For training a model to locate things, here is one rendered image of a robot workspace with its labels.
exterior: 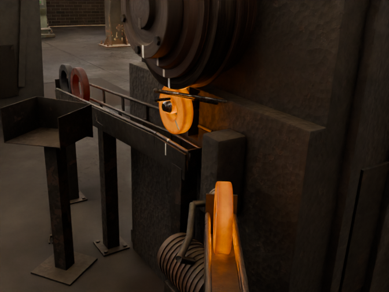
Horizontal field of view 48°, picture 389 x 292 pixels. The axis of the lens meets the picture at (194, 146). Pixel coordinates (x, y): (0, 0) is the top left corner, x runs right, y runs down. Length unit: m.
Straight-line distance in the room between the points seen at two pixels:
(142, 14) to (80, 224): 1.37
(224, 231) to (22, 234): 1.57
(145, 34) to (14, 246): 1.33
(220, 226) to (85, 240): 1.39
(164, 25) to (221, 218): 0.52
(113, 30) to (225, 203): 7.55
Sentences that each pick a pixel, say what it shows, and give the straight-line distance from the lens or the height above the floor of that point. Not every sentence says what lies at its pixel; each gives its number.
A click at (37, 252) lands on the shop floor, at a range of 2.18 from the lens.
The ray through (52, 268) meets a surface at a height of 0.01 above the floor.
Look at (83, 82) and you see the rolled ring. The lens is 2.10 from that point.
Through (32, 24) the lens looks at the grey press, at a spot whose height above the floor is 0.78.
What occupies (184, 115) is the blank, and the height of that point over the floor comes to 0.81.
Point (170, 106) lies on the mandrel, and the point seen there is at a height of 0.83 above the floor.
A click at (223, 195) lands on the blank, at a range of 0.90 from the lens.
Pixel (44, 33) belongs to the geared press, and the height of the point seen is 0.08.
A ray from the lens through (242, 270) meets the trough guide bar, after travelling 0.82.
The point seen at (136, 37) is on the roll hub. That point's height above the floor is 1.03.
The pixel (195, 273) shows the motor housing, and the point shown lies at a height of 0.52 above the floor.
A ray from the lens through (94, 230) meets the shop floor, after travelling 2.29.
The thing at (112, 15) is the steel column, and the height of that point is 0.54.
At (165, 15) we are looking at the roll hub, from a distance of 1.14.
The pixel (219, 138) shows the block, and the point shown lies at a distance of 1.15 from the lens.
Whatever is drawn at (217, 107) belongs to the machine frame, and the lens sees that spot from 1.29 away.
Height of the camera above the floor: 1.19
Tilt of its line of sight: 21 degrees down
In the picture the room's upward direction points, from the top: 2 degrees clockwise
